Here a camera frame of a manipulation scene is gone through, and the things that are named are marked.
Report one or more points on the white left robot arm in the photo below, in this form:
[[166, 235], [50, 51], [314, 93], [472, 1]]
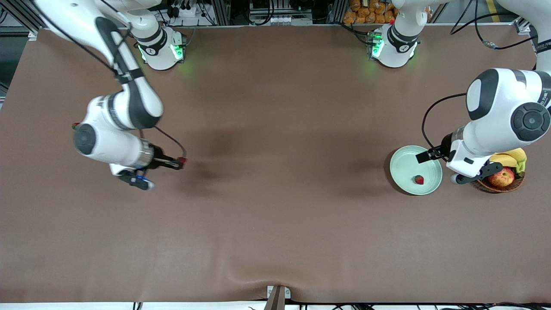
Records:
[[495, 107]]

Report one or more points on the pile of brown bread rolls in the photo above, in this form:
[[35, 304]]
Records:
[[366, 13]]

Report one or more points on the white metal bracket plate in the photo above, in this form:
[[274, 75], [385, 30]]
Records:
[[287, 292]]

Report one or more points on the red yellow apple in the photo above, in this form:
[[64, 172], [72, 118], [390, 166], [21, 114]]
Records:
[[501, 177]]

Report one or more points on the large brown table mat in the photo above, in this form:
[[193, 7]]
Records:
[[275, 107]]

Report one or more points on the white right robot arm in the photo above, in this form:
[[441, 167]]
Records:
[[107, 142]]

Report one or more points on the aluminium frame rail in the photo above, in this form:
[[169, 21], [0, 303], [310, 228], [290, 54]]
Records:
[[521, 25], [23, 17]]

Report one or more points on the white terminal block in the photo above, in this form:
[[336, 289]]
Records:
[[277, 19]]

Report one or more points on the aluminium frame post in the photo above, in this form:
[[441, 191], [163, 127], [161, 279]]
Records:
[[219, 13], [337, 12]]

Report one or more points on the brown wicker basket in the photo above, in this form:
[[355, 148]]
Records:
[[495, 189]]

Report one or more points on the pale green round plate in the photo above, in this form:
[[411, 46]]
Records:
[[409, 172]]

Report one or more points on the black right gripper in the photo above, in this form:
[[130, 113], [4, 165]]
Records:
[[160, 161]]

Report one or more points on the white power strip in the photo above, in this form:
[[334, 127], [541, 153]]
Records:
[[183, 10]]

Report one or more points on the yellow banana bunch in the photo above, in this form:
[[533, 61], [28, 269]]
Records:
[[510, 157]]

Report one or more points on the grey brown camera post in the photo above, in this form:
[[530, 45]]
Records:
[[275, 301]]

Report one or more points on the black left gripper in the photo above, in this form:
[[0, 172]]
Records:
[[446, 146]]

